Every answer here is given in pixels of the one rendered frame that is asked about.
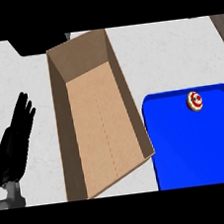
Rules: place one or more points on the white red frosted cupcake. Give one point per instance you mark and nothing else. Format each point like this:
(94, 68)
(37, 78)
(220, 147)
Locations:
(194, 101)

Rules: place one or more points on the brown cardboard box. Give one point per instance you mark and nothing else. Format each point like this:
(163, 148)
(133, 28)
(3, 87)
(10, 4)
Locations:
(98, 119)

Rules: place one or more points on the black appliance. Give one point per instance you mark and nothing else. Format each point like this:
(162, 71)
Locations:
(39, 45)

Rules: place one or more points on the blue tray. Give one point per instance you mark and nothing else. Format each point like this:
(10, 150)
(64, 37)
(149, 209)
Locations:
(194, 143)

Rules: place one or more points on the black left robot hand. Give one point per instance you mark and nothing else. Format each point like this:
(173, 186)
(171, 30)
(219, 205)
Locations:
(13, 144)

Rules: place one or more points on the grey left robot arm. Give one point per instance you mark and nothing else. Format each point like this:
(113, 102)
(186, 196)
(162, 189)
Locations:
(11, 196)

